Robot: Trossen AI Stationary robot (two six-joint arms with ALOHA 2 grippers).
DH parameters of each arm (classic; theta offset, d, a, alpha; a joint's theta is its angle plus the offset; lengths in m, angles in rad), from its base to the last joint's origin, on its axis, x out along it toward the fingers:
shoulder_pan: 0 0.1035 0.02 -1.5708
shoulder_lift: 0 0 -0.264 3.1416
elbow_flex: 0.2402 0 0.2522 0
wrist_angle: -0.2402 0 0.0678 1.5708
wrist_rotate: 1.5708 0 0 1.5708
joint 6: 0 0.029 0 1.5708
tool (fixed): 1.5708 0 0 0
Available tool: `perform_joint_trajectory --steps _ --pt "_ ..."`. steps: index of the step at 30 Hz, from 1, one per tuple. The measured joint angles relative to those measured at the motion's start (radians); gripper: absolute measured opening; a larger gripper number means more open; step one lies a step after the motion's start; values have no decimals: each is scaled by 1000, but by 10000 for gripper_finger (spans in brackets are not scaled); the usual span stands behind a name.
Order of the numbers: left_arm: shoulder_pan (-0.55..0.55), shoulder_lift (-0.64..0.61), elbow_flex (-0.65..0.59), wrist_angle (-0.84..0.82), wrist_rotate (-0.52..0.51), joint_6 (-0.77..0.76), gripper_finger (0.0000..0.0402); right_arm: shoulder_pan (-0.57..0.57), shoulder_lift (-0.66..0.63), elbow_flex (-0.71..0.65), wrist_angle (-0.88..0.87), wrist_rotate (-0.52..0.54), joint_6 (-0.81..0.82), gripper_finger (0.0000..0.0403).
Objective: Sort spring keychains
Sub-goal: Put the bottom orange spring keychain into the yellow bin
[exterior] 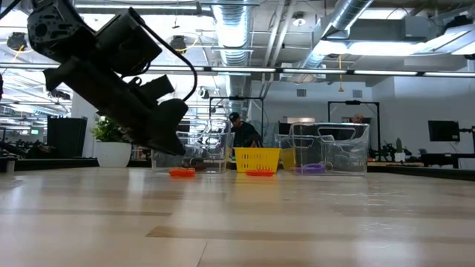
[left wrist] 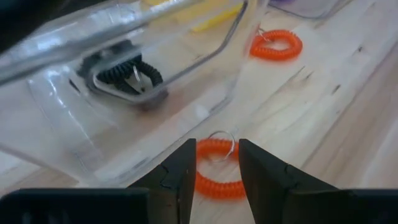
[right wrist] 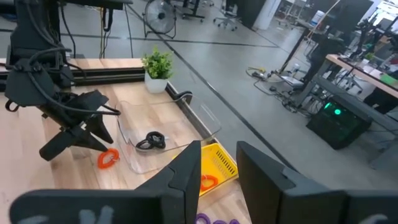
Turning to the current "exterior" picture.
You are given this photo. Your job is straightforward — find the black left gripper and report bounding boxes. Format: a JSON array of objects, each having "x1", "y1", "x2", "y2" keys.
[{"x1": 43, "y1": 58, "x2": 189, "y2": 156}]

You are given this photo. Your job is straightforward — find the orange spring keychain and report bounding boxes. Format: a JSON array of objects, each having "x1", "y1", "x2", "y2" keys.
[
  {"x1": 168, "y1": 167, "x2": 197, "y2": 178},
  {"x1": 244, "y1": 168, "x2": 275, "y2": 177}
]

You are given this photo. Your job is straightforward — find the green plant in white pot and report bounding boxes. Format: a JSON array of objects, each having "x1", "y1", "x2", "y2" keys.
[{"x1": 91, "y1": 115, "x2": 134, "y2": 168}]

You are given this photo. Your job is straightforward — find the clear plastic bin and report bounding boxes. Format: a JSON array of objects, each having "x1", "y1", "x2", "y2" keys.
[
  {"x1": 151, "y1": 118, "x2": 234, "y2": 174},
  {"x1": 288, "y1": 122, "x2": 371, "y2": 176}
]

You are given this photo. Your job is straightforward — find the black cabinet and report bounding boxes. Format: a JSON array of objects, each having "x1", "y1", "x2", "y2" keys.
[{"x1": 47, "y1": 116, "x2": 88, "y2": 159}]

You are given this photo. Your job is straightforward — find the yellow plastic basket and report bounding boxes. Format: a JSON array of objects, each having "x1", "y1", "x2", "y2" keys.
[{"x1": 233, "y1": 147, "x2": 282, "y2": 174}]

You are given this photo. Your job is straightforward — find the long ceiling light strip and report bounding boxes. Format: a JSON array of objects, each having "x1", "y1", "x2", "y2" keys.
[{"x1": 0, "y1": 62, "x2": 475, "y2": 78}]

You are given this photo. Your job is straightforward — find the small cactus in pot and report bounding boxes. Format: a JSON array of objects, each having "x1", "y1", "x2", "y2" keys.
[{"x1": 394, "y1": 136, "x2": 406, "y2": 162}]

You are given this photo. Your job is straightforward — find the black background table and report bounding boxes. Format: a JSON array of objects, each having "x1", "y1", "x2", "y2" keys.
[{"x1": 419, "y1": 151, "x2": 475, "y2": 168}]

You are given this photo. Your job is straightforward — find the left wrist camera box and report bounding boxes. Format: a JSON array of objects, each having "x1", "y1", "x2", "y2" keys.
[{"x1": 139, "y1": 73, "x2": 176, "y2": 100}]

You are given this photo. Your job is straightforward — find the black left camera cable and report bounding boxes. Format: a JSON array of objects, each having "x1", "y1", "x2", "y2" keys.
[{"x1": 128, "y1": 7, "x2": 197, "y2": 103}]

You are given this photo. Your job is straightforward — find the black ceiling cable reel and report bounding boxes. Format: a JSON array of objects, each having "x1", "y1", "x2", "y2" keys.
[
  {"x1": 168, "y1": 34, "x2": 189, "y2": 56},
  {"x1": 6, "y1": 32, "x2": 29, "y2": 52}
]

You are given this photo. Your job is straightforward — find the black aluminium table frame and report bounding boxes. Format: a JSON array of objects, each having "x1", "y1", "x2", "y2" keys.
[{"x1": 0, "y1": 157, "x2": 475, "y2": 182}]

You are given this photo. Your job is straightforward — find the round silver air duct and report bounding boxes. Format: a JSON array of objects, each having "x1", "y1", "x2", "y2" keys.
[
  {"x1": 211, "y1": 0, "x2": 257, "y2": 97},
  {"x1": 296, "y1": 0, "x2": 374, "y2": 71}
]

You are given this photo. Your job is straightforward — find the black wall monitor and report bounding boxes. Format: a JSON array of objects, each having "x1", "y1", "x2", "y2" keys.
[{"x1": 427, "y1": 119, "x2": 462, "y2": 142}]

